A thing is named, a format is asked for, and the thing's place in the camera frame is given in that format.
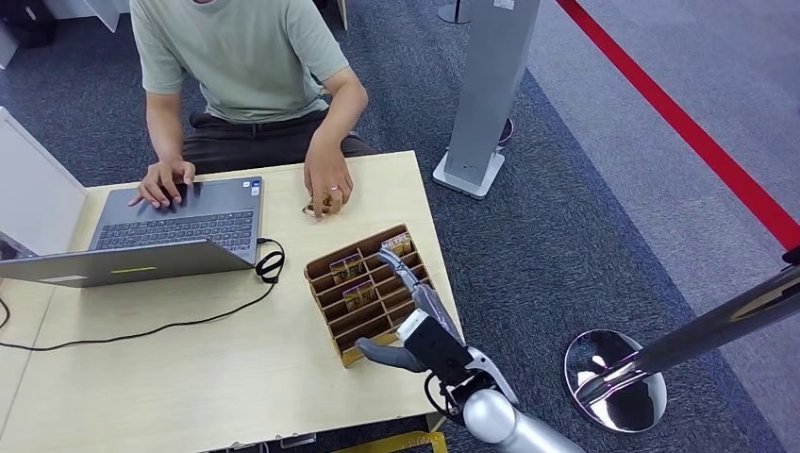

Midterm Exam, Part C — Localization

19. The person's left hand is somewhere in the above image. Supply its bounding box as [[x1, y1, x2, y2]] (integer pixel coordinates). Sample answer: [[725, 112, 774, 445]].
[[303, 146, 355, 221]]

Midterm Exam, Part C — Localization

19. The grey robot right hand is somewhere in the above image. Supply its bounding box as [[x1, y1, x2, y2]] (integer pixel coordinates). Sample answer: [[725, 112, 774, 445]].
[[356, 247, 467, 375]]

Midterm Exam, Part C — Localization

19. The person's right hand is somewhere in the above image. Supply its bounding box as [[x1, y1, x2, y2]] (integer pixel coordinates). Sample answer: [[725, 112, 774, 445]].
[[129, 159, 197, 210]]

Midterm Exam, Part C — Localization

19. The brown slotted card holder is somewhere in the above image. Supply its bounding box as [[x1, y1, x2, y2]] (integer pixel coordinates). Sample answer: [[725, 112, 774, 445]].
[[303, 224, 442, 369]]

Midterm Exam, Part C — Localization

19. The person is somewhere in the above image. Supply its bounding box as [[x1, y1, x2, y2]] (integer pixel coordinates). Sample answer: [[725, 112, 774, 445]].
[[127, 0, 370, 221]]

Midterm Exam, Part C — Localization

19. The grey laptop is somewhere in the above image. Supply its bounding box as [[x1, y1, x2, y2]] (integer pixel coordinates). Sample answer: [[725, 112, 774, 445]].
[[0, 176, 265, 289]]

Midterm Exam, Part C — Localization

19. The white partition panel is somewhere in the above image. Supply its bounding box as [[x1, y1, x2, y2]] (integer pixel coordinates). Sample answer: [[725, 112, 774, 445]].
[[0, 106, 91, 258]]

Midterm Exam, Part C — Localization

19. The grey upright pillar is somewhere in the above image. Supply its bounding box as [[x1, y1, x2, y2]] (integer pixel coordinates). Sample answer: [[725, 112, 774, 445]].
[[444, 0, 543, 188]]

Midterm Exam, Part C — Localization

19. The white furniture panel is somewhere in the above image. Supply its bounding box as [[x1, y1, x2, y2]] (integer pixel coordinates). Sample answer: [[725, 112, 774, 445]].
[[44, 0, 132, 32]]

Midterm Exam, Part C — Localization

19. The grey round stand base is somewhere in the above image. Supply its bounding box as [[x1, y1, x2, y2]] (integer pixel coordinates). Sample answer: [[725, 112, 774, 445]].
[[437, 0, 475, 25]]

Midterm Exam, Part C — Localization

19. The chrome stanchion base disc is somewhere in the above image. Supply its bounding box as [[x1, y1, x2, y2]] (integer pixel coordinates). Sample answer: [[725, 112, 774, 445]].
[[564, 329, 669, 434]]

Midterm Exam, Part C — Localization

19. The chrome stanchion pole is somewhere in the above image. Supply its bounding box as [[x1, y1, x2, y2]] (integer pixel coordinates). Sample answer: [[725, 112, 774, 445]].
[[575, 247, 800, 401]]

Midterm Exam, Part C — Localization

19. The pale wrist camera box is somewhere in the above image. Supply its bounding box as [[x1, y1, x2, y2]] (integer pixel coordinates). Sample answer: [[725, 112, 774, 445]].
[[397, 310, 432, 344]]

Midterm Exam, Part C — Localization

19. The white pillar base plate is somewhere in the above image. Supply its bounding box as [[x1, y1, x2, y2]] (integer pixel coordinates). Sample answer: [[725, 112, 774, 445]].
[[432, 149, 507, 200]]

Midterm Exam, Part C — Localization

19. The black laptop cable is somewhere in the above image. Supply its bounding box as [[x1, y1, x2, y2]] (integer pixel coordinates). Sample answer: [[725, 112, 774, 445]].
[[0, 237, 287, 351]]

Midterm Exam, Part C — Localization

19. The yellow metal frame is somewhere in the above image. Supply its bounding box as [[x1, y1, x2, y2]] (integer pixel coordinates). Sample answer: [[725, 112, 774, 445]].
[[331, 431, 449, 453]]

